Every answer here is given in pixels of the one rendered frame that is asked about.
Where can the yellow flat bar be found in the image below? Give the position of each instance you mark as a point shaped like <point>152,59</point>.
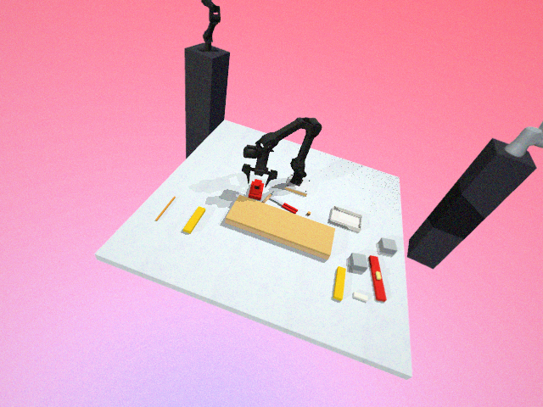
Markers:
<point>339,284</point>
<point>194,220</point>

